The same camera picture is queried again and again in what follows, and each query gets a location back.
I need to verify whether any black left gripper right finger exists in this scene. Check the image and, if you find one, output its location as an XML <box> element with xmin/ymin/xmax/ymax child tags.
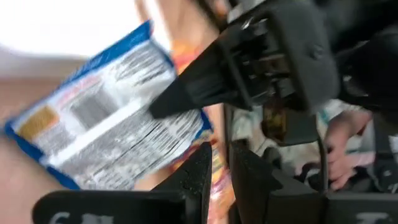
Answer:
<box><xmin>229</xmin><ymin>141</ymin><xmax>398</xmax><ymax>224</ymax></box>

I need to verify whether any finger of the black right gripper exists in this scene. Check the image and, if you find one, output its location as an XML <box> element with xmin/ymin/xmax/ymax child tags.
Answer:
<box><xmin>148</xmin><ymin>40</ymin><xmax>252</xmax><ymax>119</ymax></box>

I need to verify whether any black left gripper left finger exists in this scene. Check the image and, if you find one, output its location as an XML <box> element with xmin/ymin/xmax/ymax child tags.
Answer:
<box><xmin>32</xmin><ymin>142</ymin><xmax>213</xmax><ymax>224</ymax></box>

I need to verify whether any orange Maruchan noodle packet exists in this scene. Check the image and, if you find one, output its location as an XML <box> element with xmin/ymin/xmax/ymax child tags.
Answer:
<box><xmin>169</xmin><ymin>39</ymin><xmax>237</xmax><ymax>224</ymax></box>

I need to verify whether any blue Maruchan noodle packet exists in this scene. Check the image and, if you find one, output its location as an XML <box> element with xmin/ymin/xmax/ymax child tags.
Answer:
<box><xmin>3</xmin><ymin>20</ymin><xmax>214</xmax><ymax>191</ymax></box>

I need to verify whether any person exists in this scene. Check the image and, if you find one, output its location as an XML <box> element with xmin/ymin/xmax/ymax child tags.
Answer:
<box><xmin>233</xmin><ymin>99</ymin><xmax>398</xmax><ymax>194</ymax></box>

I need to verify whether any person's hand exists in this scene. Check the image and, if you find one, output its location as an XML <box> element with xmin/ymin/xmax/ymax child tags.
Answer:
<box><xmin>323</xmin><ymin>110</ymin><xmax>374</xmax><ymax>191</ymax></box>

